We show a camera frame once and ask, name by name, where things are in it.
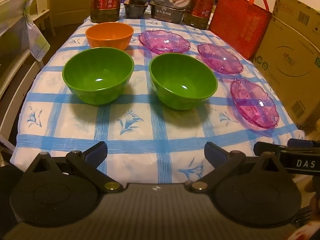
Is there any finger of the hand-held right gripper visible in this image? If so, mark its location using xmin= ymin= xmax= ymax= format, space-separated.
xmin=287 ymin=138 xmax=314 ymax=149
xmin=253 ymin=141 xmax=285 ymax=157

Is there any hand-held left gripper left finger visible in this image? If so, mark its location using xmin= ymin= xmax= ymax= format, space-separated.
xmin=24 ymin=141 xmax=125 ymax=193

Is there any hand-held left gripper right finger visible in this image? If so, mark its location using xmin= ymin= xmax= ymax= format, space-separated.
xmin=185 ymin=142 xmax=287 ymax=193

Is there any purple transparent plate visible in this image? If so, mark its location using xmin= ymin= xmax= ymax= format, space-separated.
xmin=230 ymin=78 xmax=280 ymax=130
xmin=137 ymin=29 xmax=191 ymax=55
xmin=197 ymin=43 xmax=244 ymax=75

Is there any green plastic bowl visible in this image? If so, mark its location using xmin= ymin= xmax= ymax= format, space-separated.
xmin=149 ymin=53 xmax=218 ymax=111
xmin=62 ymin=47 xmax=135 ymax=106

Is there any person's right hand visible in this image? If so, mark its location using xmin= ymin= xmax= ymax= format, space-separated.
xmin=304 ymin=176 xmax=320 ymax=193

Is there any blue checked tablecloth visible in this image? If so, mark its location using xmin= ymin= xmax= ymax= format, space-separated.
xmin=10 ymin=5 xmax=307 ymax=185

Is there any large cardboard box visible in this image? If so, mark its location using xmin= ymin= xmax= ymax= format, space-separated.
xmin=252 ymin=0 xmax=320 ymax=131

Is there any white wooden chair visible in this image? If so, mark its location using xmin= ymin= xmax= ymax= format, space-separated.
xmin=0 ymin=0 xmax=56 ymax=153

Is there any orange plastic bowl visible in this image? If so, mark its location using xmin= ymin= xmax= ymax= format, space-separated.
xmin=85 ymin=22 xmax=135 ymax=51

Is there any red tote bag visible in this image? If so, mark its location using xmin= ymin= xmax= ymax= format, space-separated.
xmin=208 ymin=0 xmax=273 ymax=60

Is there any pale patterned cloth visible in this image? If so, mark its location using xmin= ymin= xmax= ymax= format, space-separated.
xmin=22 ymin=0 xmax=51 ymax=62

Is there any oil bottle with red label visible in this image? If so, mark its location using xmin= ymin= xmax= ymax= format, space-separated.
xmin=182 ymin=0 xmax=217 ymax=30
xmin=90 ymin=0 xmax=123 ymax=24

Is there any dark instant meal box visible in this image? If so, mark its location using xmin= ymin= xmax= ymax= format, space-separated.
xmin=150 ymin=2 xmax=191 ymax=25

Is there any beige cabinet door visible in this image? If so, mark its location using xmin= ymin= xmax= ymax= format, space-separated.
xmin=47 ymin=0 xmax=93 ymax=27

